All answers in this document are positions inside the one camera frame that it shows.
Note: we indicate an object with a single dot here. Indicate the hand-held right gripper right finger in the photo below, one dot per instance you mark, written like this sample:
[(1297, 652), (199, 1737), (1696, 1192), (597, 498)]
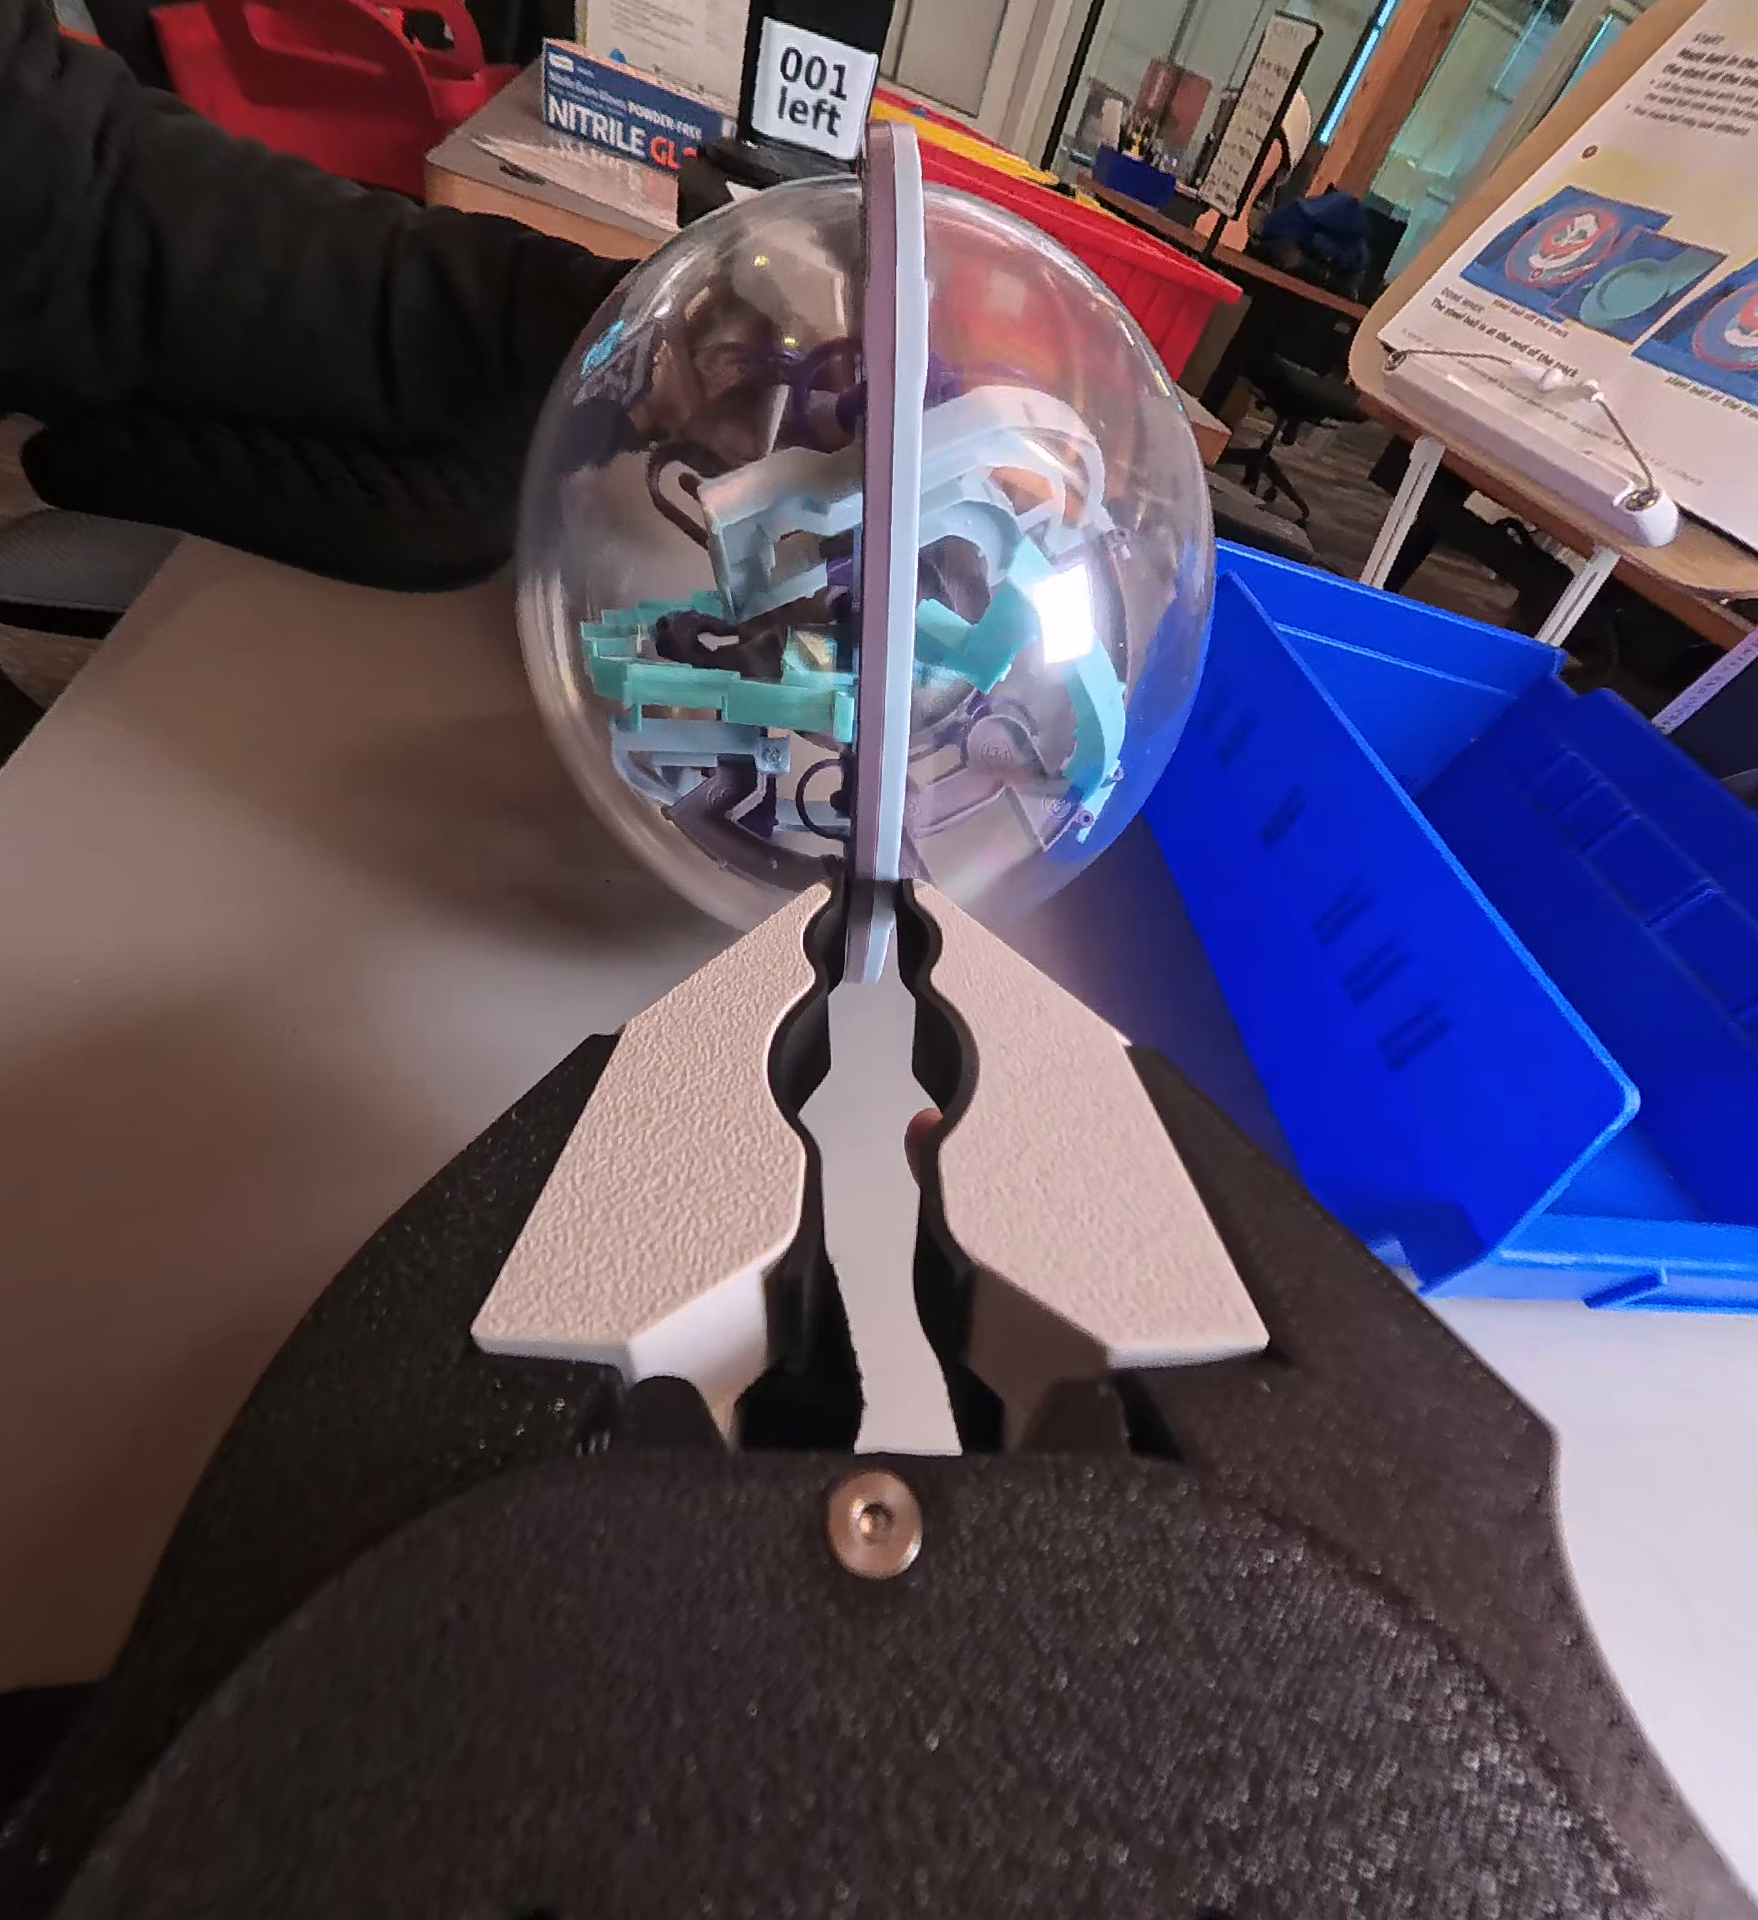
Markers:
[(1089, 1201)]

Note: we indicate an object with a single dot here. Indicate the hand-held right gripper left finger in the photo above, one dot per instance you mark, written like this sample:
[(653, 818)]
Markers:
[(655, 1201)]

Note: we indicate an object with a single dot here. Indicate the clear maze ball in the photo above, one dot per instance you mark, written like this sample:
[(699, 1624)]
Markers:
[(641, 450)]

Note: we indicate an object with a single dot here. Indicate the person's left forearm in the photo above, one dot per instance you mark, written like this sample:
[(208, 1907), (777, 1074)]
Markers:
[(218, 328)]

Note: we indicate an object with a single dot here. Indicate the blue glove box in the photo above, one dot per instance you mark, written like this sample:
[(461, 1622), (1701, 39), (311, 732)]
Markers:
[(609, 119)]

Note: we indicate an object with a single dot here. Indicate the red plastic bin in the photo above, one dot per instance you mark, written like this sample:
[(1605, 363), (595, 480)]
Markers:
[(1119, 271)]

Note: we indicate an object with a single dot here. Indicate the blue plastic bin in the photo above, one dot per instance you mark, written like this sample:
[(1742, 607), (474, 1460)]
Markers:
[(1343, 900)]

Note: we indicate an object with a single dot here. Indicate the small white text board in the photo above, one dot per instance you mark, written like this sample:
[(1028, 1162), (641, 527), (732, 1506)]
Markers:
[(1263, 105)]

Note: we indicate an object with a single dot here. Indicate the wooden support post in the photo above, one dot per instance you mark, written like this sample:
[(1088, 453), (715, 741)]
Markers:
[(1381, 88)]

